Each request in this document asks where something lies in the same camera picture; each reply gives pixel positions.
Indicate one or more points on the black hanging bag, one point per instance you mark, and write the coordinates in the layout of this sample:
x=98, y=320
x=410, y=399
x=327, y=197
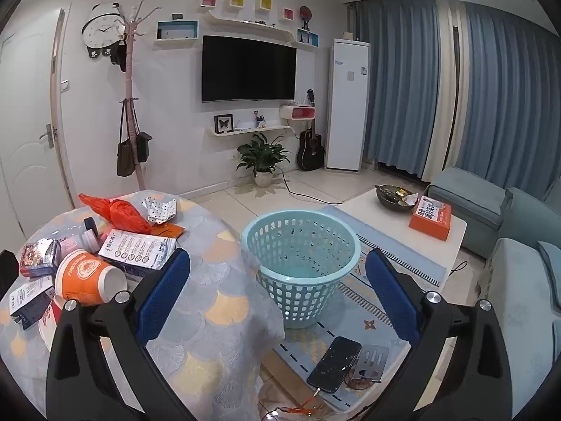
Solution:
x=143, y=147

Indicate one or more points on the orange cardboard box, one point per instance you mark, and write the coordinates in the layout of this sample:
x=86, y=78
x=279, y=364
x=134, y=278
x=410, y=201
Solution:
x=431, y=219

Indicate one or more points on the black wall television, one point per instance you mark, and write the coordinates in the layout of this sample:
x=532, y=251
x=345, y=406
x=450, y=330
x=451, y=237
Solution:
x=247, y=68

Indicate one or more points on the small shelf figurines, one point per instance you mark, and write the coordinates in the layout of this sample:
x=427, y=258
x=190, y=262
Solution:
x=259, y=120

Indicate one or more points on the orange paper cup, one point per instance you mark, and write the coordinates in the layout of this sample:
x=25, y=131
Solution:
x=83, y=272

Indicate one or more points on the panda wall clock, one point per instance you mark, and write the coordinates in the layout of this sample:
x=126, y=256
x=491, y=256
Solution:
x=103, y=28

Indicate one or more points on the orange packet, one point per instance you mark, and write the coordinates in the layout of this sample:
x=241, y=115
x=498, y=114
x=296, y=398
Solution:
x=168, y=230

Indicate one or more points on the dark hanging cloth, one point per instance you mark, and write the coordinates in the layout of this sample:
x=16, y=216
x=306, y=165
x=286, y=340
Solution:
x=119, y=55

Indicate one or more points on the black acoustic guitar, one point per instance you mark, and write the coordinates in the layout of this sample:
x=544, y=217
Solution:
x=310, y=149

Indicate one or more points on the brown hanging bag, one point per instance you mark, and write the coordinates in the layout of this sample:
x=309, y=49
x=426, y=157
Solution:
x=126, y=158

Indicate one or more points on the white light switch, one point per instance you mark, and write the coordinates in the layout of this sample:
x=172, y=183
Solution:
x=65, y=86

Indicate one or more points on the red white wall box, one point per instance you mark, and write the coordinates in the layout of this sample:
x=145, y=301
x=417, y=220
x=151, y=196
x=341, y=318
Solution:
x=300, y=114

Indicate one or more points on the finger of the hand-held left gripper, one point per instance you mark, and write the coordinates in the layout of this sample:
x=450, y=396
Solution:
x=6, y=272

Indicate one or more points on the white wavy wall shelf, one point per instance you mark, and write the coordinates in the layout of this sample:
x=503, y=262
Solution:
x=245, y=24

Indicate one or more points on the blue box wall shelf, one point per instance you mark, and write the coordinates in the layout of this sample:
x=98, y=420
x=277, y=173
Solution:
x=177, y=30

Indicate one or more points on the black smartphone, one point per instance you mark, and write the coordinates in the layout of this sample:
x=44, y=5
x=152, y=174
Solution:
x=335, y=364

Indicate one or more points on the yellow wall cube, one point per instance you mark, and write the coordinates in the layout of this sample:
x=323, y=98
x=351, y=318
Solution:
x=236, y=1
x=265, y=4

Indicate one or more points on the small blue box shelf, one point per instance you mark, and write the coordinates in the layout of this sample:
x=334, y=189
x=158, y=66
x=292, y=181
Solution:
x=307, y=37

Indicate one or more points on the grey phone stand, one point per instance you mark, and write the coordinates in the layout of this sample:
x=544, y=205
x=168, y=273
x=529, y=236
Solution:
x=372, y=362

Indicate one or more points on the white patterned wrapper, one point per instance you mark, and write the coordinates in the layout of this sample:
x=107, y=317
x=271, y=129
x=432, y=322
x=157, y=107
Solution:
x=157, y=208

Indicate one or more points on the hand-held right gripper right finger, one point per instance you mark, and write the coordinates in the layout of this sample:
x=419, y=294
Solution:
x=392, y=298

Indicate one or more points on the pink coat rack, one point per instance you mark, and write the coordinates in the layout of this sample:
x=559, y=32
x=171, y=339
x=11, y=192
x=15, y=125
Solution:
x=128, y=79

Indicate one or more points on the white box blue print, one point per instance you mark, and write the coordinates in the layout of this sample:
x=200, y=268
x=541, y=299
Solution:
x=131, y=248

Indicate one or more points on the white low wall shelf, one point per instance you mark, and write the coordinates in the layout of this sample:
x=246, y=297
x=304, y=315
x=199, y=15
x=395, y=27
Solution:
x=250, y=130

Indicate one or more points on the small colourful box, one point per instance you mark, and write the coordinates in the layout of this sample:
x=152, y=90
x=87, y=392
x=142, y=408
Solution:
x=39, y=256

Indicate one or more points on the framed butterfly picture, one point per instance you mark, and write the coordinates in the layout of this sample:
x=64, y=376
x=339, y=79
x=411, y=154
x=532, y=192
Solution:
x=224, y=123

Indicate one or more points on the blue beige curtain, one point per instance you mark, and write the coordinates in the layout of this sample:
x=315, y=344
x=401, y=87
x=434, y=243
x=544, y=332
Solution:
x=403, y=87

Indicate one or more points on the light blue plastic basket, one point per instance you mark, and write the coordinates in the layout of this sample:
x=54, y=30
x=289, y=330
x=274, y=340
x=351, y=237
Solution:
x=307, y=305

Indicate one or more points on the white coffee table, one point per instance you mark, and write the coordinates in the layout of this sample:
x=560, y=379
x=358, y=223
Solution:
x=385, y=223

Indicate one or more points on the red white paper cup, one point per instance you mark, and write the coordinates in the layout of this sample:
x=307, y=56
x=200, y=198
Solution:
x=50, y=320

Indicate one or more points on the white bottle pink label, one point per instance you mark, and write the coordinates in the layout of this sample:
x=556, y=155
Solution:
x=98, y=239

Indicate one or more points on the potted green plant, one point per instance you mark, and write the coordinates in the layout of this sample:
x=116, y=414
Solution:
x=261, y=153

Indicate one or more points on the teal sofa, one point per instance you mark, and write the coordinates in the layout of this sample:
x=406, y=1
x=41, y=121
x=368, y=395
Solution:
x=517, y=280

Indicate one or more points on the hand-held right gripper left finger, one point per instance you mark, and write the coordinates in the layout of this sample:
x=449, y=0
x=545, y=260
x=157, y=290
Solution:
x=162, y=298

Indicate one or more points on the orange plastic bag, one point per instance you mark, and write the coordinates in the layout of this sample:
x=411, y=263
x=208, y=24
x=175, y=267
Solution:
x=127, y=217

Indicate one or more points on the blue patterned rug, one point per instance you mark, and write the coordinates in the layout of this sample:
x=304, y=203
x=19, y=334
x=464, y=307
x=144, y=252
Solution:
x=372, y=315

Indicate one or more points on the dark bowl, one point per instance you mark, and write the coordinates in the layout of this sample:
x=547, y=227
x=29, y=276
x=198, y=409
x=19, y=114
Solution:
x=390, y=197

